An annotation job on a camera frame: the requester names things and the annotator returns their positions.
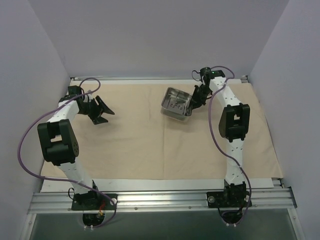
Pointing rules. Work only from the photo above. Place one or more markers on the stainless steel instrument tray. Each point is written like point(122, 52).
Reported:
point(171, 92)

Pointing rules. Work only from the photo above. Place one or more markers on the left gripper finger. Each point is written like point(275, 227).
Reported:
point(104, 108)
point(98, 120)

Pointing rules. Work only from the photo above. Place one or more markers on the steel surgical scissors forceps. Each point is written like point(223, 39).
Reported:
point(175, 105)

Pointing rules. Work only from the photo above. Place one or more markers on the front aluminium rail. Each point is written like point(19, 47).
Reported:
point(134, 202)

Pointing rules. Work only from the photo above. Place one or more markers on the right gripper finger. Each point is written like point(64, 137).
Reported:
point(195, 105)
point(188, 109)

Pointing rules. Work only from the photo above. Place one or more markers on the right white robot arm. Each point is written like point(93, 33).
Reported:
point(233, 124)

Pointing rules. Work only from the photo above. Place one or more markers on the right side aluminium rail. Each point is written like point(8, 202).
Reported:
point(259, 157)

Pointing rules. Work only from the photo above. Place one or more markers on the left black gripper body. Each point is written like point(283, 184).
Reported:
point(96, 111)

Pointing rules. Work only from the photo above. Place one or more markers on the beige cloth surgical kit wrap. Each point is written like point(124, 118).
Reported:
point(139, 142)

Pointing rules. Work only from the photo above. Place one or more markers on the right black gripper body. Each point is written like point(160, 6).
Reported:
point(196, 97)

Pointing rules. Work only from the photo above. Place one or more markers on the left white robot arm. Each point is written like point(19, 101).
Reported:
point(59, 144)

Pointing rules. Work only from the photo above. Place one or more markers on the back aluminium rail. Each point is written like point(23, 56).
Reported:
point(115, 78)

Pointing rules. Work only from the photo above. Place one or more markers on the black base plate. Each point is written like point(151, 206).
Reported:
point(219, 199)
point(91, 201)

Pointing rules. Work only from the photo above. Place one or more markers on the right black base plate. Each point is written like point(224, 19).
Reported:
point(219, 199)

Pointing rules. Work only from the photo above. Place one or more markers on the aluminium rail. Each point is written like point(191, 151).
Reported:
point(115, 78)
point(134, 202)
point(259, 157)

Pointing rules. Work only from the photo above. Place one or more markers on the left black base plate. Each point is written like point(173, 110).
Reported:
point(91, 201)

